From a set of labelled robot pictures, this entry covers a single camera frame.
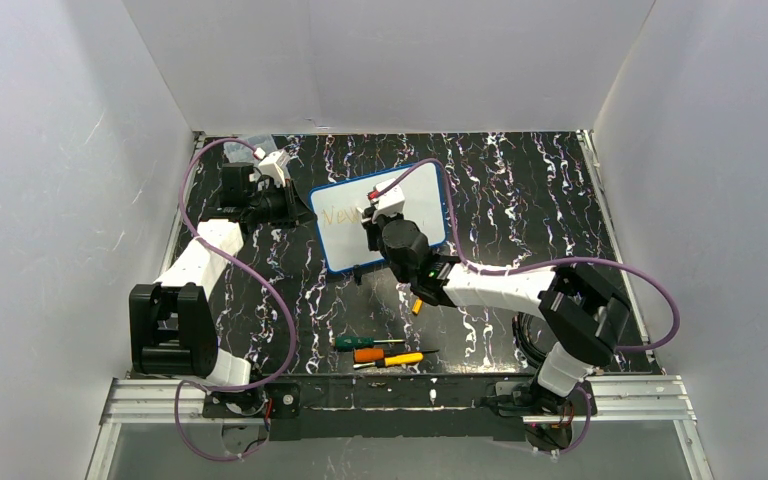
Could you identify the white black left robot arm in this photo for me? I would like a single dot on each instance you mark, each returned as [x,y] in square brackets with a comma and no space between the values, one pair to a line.
[172,329]

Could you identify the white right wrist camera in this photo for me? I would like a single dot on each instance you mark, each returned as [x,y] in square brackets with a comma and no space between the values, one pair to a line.
[387,200]

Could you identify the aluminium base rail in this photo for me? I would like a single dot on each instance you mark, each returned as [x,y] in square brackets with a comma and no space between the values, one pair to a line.
[620,397]

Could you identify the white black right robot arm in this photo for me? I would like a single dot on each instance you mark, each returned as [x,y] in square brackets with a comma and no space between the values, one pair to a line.
[586,313]

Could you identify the green handled screwdriver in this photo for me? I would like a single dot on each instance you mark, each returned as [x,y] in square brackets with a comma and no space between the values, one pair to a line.
[349,343]

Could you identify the yellow handled screwdriver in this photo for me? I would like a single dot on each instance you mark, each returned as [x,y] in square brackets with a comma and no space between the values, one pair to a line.
[387,362]

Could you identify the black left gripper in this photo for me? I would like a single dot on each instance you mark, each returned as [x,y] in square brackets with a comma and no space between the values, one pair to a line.
[289,205]

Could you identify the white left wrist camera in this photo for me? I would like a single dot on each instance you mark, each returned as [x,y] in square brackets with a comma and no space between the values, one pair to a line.
[273,165]

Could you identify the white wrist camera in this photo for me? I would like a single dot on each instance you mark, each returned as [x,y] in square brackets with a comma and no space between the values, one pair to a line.
[273,165]
[387,200]

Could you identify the orange handled screwdriver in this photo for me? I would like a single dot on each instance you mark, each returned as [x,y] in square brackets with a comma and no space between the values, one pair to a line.
[371,354]

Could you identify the blue framed whiteboard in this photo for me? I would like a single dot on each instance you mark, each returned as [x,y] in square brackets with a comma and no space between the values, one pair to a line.
[338,207]

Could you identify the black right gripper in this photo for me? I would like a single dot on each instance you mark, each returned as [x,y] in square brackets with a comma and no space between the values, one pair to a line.
[371,230]

